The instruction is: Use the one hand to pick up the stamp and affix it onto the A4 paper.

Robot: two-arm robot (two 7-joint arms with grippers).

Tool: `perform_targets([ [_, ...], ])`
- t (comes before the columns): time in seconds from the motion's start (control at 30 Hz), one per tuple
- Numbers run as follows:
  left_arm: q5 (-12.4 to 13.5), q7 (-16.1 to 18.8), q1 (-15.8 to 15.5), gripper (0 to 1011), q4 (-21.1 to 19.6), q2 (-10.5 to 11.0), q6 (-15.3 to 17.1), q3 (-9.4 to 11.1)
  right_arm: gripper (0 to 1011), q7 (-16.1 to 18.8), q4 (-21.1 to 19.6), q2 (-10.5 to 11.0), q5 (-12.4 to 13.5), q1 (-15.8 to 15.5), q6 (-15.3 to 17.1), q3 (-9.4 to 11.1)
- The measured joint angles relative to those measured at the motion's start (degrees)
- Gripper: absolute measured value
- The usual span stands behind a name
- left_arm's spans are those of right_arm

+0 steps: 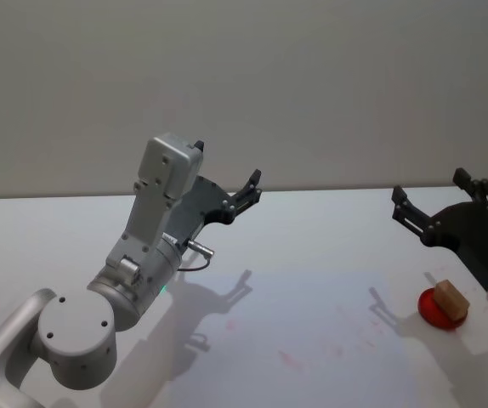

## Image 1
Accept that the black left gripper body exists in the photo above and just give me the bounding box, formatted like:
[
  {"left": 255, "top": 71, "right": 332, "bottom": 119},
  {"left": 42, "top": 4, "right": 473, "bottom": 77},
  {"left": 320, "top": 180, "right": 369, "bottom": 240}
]
[{"left": 162, "top": 174, "right": 233, "bottom": 247}]

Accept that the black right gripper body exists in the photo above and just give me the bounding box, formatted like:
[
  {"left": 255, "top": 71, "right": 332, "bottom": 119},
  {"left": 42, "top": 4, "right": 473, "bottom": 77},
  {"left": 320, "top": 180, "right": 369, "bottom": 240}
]
[{"left": 422, "top": 201, "right": 488, "bottom": 294}]

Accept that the small wooden block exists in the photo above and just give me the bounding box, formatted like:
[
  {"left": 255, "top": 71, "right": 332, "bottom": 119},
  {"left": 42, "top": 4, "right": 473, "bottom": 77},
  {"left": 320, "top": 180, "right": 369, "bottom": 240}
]
[{"left": 434, "top": 280, "right": 471, "bottom": 321}]

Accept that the red round disc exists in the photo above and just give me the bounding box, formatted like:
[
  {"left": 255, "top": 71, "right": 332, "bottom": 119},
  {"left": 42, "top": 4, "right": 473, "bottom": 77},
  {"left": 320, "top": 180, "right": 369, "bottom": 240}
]
[{"left": 417, "top": 286, "right": 468, "bottom": 330}]

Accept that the thin dark cable silver plug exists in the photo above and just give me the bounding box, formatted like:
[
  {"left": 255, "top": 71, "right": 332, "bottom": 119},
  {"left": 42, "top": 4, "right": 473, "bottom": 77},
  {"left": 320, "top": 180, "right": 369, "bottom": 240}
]
[{"left": 175, "top": 239, "right": 216, "bottom": 273}]

